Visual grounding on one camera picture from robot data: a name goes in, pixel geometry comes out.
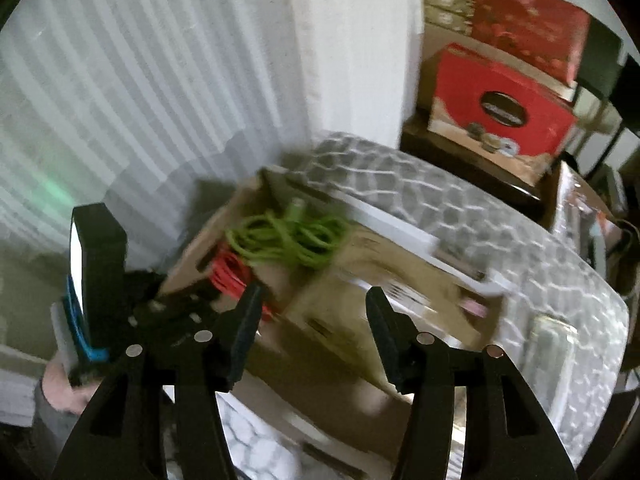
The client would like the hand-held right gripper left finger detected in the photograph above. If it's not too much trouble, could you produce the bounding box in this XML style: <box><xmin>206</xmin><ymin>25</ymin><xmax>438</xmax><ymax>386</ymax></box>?
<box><xmin>52</xmin><ymin>282</ymin><xmax>266</xmax><ymax>480</ymax></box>

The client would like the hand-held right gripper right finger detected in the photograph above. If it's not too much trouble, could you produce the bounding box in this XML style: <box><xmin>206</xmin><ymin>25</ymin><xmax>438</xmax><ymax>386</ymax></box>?
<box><xmin>365</xmin><ymin>286</ymin><xmax>576</xmax><ymax>480</ymax></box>

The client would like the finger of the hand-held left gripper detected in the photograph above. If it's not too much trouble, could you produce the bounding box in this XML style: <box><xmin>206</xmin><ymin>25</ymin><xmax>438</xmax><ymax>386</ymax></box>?
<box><xmin>130</xmin><ymin>294</ymin><xmax>236</xmax><ymax>347</ymax></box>
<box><xmin>121</xmin><ymin>269</ymin><xmax>173</xmax><ymax>313</ymax></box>

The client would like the large gold tissue pack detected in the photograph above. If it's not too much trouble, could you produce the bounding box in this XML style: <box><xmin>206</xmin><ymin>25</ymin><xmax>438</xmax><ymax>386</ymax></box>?
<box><xmin>287</xmin><ymin>275</ymin><xmax>471</xmax><ymax>376</ymax></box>

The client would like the red cable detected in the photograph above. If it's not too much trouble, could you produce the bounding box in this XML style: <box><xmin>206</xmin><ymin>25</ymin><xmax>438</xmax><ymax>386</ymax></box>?
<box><xmin>210</xmin><ymin>252</ymin><xmax>273</xmax><ymax>321</ymax></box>

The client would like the white cardboard box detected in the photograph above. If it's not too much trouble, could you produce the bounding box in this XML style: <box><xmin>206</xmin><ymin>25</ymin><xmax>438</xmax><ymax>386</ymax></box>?
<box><xmin>157</xmin><ymin>167</ymin><xmax>513</xmax><ymax>461</ymax></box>

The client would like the green cable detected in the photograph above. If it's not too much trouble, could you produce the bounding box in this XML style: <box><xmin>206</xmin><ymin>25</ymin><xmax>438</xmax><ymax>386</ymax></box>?
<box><xmin>225</xmin><ymin>199</ymin><xmax>351</xmax><ymax>271</ymax></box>

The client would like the clear plastic case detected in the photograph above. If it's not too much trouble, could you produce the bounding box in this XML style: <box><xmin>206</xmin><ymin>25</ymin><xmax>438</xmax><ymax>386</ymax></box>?
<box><xmin>522</xmin><ymin>312</ymin><xmax>578</xmax><ymax>401</ymax></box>

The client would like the person's left forearm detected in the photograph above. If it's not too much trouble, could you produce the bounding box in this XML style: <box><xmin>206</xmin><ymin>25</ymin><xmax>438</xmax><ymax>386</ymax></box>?
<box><xmin>30</xmin><ymin>392</ymin><xmax>81</xmax><ymax>466</ymax></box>

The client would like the person's left hand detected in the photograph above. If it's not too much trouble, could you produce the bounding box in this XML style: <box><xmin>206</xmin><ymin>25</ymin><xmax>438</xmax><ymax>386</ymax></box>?
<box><xmin>42</xmin><ymin>355</ymin><xmax>96</xmax><ymax>413</ymax></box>

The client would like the white striped curtain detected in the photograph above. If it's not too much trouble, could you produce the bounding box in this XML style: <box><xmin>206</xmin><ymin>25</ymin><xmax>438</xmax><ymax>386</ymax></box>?
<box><xmin>0</xmin><ymin>0</ymin><xmax>421</xmax><ymax>411</ymax></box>

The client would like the dark wooden cabinet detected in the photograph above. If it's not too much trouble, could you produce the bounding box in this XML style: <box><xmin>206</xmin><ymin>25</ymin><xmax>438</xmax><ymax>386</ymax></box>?
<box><xmin>400</xmin><ymin>115</ymin><xmax>561</xmax><ymax>221</ymax></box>

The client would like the open cardboard box of clutter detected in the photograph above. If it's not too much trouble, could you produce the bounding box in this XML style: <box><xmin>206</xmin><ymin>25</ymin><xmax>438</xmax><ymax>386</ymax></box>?
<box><xmin>550</xmin><ymin>160</ymin><xmax>626</xmax><ymax>281</ymax></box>

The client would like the black speaker on stand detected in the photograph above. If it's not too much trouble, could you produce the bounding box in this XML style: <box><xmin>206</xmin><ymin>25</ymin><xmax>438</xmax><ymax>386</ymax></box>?
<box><xmin>575</xmin><ymin>17</ymin><xmax>626</xmax><ymax>106</ymax></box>

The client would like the red floral gift bag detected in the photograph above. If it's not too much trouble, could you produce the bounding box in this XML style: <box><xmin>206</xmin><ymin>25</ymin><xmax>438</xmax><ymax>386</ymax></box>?
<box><xmin>470</xmin><ymin>0</ymin><xmax>592</xmax><ymax>86</ymax></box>

